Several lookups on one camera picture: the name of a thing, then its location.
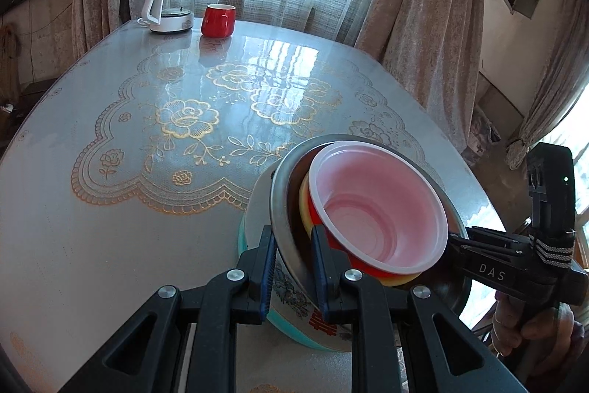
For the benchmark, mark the floral fabric bag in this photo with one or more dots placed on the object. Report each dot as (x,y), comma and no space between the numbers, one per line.
(478,135)

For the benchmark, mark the side window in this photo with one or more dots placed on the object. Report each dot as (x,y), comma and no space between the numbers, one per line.
(580,130)

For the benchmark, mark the yellow plastic bowl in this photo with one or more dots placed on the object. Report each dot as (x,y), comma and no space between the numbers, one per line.
(395,281)

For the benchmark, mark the stainless steel bowl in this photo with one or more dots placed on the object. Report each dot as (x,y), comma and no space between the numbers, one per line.
(281,209)

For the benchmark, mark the person's right forearm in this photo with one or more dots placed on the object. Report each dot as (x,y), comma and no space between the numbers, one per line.
(561,367)

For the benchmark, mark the person's right hand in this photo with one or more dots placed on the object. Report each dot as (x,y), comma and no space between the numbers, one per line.
(506,328)

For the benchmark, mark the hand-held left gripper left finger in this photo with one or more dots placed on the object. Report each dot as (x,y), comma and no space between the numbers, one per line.
(266,282)

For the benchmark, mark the red mug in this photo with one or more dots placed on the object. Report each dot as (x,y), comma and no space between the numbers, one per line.
(216,24)

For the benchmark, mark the red plastic bowl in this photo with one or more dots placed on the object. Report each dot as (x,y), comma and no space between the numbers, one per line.
(377,209)

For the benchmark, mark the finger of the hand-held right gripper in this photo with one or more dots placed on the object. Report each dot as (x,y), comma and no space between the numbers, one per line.
(497,234)
(487,248)

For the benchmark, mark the white glass electric kettle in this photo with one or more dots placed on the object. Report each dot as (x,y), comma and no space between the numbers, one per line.
(170,22)

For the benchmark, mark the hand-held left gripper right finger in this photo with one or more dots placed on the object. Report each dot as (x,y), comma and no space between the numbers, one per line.
(320,282)

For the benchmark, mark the beige tied-back curtain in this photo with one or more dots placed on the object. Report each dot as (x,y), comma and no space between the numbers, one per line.
(561,75)

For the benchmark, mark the white plate red floral print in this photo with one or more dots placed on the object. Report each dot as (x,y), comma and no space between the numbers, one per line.
(294,305)

